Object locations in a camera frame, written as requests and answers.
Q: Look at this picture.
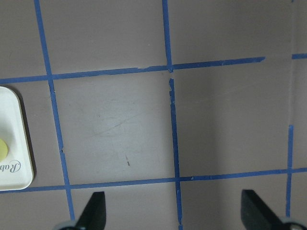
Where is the yellow plastic cup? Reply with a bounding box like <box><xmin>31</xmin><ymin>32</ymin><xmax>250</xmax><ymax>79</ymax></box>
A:
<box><xmin>0</xmin><ymin>139</ymin><xmax>8</xmax><ymax>161</ymax></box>

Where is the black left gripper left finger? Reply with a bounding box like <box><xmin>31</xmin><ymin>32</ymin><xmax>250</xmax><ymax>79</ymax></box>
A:
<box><xmin>74</xmin><ymin>192</ymin><xmax>106</xmax><ymax>230</ymax></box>

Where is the cream rectangular tray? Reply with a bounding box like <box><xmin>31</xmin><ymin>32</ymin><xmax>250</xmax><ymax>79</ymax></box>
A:
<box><xmin>0</xmin><ymin>86</ymin><xmax>34</xmax><ymax>191</ymax></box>

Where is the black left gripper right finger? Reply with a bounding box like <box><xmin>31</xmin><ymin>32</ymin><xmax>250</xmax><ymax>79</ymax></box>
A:
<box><xmin>241</xmin><ymin>189</ymin><xmax>285</xmax><ymax>230</ymax></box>

